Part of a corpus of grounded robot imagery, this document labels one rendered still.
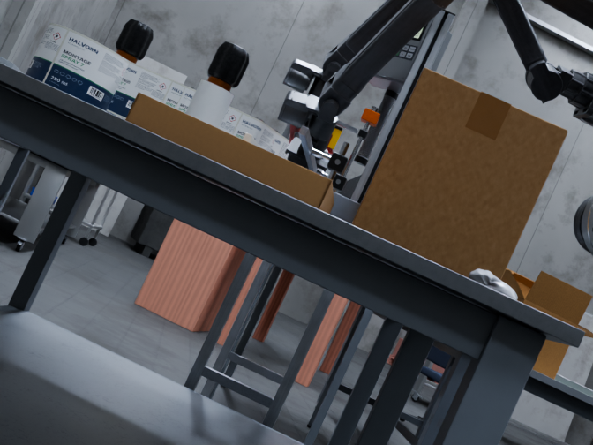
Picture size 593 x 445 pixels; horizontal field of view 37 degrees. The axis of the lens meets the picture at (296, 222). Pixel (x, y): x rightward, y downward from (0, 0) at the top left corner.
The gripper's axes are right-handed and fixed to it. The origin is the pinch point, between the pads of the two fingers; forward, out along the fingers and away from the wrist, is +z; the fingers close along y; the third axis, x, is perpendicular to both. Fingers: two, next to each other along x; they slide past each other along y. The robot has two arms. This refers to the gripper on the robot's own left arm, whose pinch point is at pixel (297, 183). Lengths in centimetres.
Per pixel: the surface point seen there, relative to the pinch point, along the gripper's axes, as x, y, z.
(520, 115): 46, -32, -59
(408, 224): 60, -24, -41
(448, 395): -97, -79, 124
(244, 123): -25.4, 21.5, 7.1
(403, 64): -37.1, -9.7, -21.7
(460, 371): -104, -79, 115
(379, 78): -37.4, -5.5, -15.5
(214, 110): -5.5, 25.5, -4.6
